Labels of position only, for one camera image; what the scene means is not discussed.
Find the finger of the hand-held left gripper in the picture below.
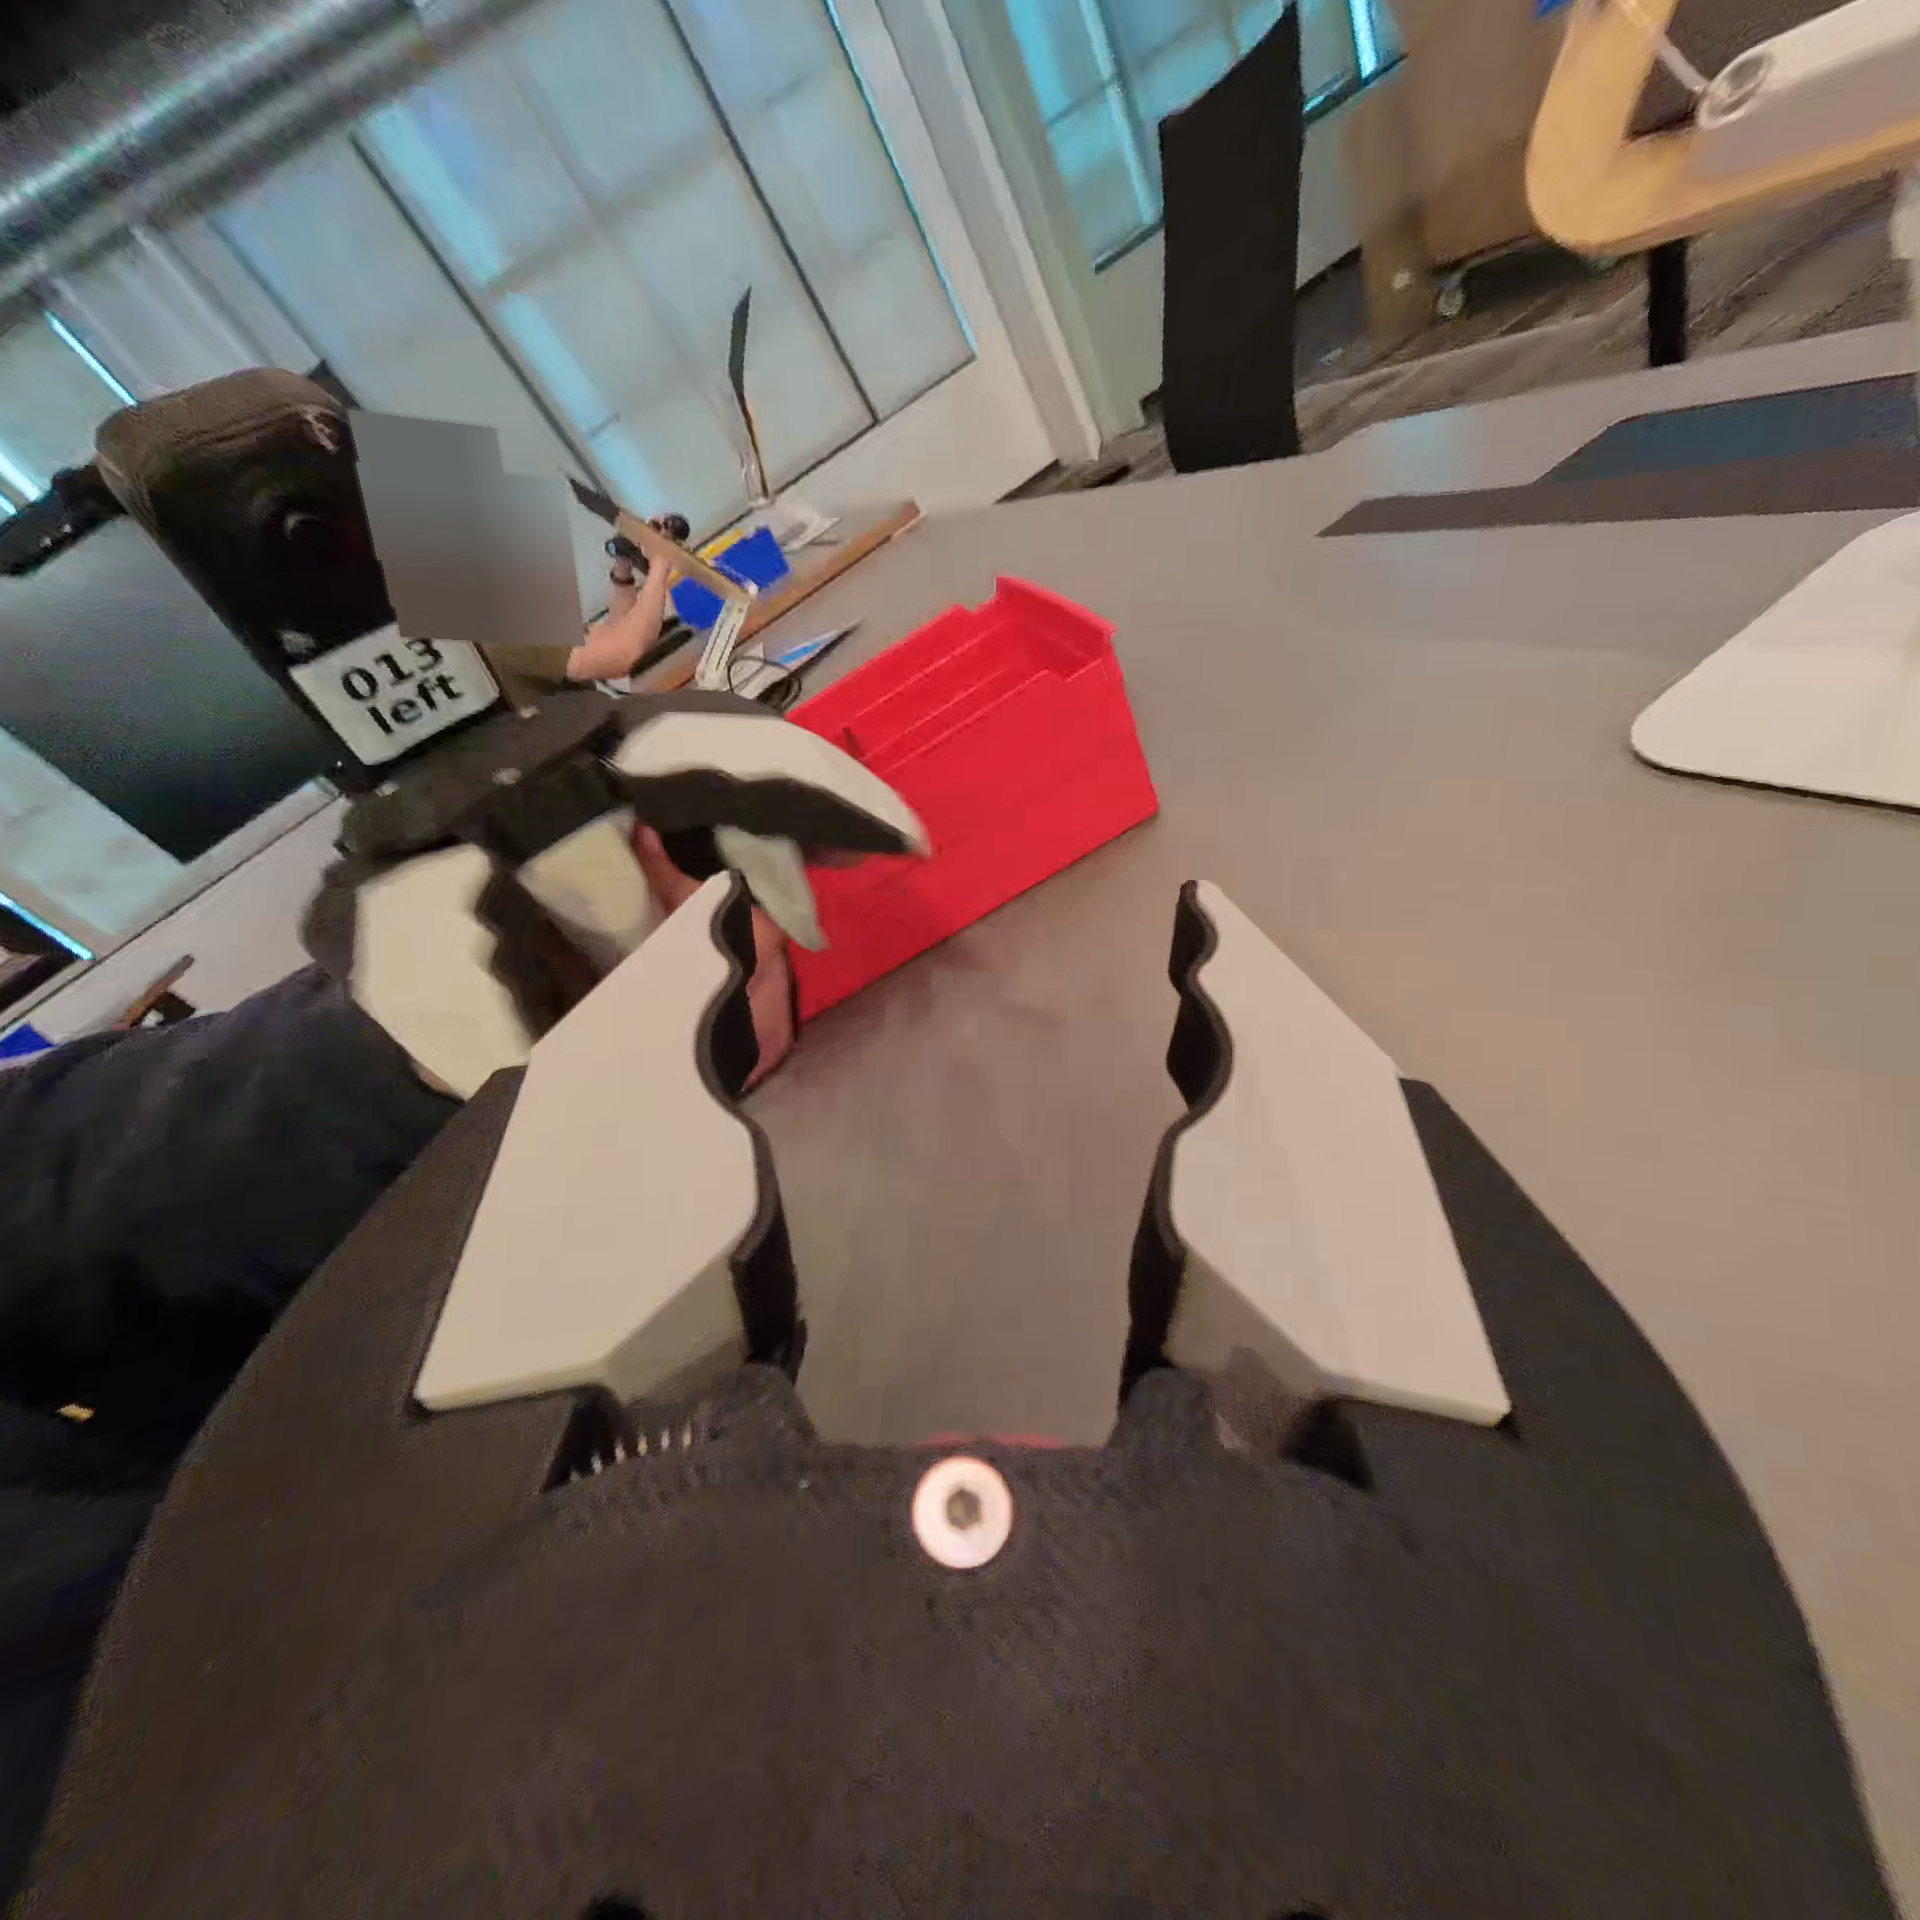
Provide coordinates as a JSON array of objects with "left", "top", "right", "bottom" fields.
[
  {"left": 344, "top": 842, "right": 543, "bottom": 1100},
  {"left": 611, "top": 706, "right": 934, "bottom": 951}
]

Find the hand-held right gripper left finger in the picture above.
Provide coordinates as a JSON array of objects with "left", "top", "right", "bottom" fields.
[{"left": 411, "top": 877, "right": 808, "bottom": 1417}]

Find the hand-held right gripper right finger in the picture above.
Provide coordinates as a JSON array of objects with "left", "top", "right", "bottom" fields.
[{"left": 1121, "top": 877, "right": 1512, "bottom": 1426}]

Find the red plastic bin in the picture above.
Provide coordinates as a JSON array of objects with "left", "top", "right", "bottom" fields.
[{"left": 775, "top": 576, "right": 1161, "bottom": 1023}]

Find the blue box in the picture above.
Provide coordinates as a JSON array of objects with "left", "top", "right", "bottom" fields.
[{"left": 671, "top": 533, "right": 800, "bottom": 635}]

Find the dark monitor screen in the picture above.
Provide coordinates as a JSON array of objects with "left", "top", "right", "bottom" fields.
[{"left": 0, "top": 527, "right": 318, "bottom": 874}]

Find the wooden cart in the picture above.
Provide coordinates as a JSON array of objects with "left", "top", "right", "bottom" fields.
[{"left": 1351, "top": 0, "right": 1636, "bottom": 332}]

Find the white tablet stand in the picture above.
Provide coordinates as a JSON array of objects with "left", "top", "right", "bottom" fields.
[{"left": 1525, "top": 0, "right": 1920, "bottom": 264}]

